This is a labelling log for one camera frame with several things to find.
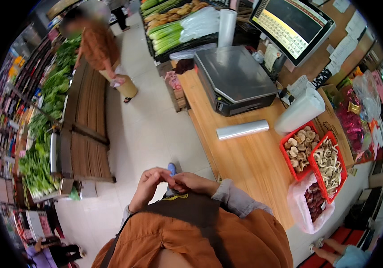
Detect tall plastic bag roll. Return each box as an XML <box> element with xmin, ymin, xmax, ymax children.
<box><xmin>218</xmin><ymin>9</ymin><xmax>238</xmax><ymax>48</ymax></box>

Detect steel weighing scale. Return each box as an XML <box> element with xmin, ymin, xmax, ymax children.
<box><xmin>194</xmin><ymin>46</ymin><xmax>278</xmax><ymax>117</ymax></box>

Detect brown cardboard box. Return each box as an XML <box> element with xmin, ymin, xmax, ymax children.
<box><xmin>311</xmin><ymin>84</ymin><xmax>356</xmax><ymax>169</ymax></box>

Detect black power plug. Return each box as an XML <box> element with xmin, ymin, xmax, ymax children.
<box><xmin>278</xmin><ymin>87</ymin><xmax>296</xmax><ymax>104</ymax></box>

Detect shelf of packaged goods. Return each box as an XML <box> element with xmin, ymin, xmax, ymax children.
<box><xmin>0</xmin><ymin>20</ymin><xmax>65</xmax><ymax>183</ymax></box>

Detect thin plastic bag roll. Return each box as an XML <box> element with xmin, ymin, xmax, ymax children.
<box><xmin>216</xmin><ymin>119</ymin><xmax>269</xmax><ymax>141</ymax></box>

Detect person's left hand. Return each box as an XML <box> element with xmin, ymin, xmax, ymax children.
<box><xmin>129</xmin><ymin>167</ymin><xmax>176</xmax><ymax>213</ymax></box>

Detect red basket brown mushrooms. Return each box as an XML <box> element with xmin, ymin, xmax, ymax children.
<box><xmin>279</xmin><ymin>121</ymin><xmax>321</xmax><ymax>182</ymax></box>

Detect thick plastic bag roll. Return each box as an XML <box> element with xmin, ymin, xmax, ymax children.
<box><xmin>274</xmin><ymin>87</ymin><xmax>326</xmax><ymax>136</ymax></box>

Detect pink bag of red dates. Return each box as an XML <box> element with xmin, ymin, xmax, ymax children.
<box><xmin>286</xmin><ymin>172</ymin><xmax>336</xmax><ymax>235</ymax></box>

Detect red basket white mushrooms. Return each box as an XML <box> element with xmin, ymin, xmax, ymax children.
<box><xmin>308</xmin><ymin>131</ymin><xmax>348</xmax><ymax>204</ymax></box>

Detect clear plastic bag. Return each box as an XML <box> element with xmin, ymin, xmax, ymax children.
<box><xmin>169</xmin><ymin>43</ymin><xmax>217</xmax><ymax>61</ymax></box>

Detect person's right hand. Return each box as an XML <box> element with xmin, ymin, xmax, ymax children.
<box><xmin>169</xmin><ymin>172</ymin><xmax>220</xmax><ymax>197</ymax></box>

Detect person's body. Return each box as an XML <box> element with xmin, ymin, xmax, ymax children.
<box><xmin>91</xmin><ymin>189</ymin><xmax>294</xmax><ymax>268</ymax></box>

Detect wooden stand with leafy greens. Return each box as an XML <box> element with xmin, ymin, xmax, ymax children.
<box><xmin>17</xmin><ymin>35</ymin><xmax>117</xmax><ymax>202</ymax></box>

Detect paper notes on board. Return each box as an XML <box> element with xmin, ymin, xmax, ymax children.
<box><xmin>325</xmin><ymin>0</ymin><xmax>369</xmax><ymax>76</ymax></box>

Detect bag of pink wrapped sweets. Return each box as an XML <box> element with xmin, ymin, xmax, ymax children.
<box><xmin>335</xmin><ymin>85</ymin><xmax>367</xmax><ymax>155</ymax></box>

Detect display of celery and vegetables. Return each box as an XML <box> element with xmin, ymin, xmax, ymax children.
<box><xmin>139</xmin><ymin>0</ymin><xmax>221</xmax><ymax>63</ymax></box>

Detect touchscreen till monitor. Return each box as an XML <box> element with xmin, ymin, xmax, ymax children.
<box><xmin>249</xmin><ymin>0</ymin><xmax>336</xmax><ymax>67</ymax></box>

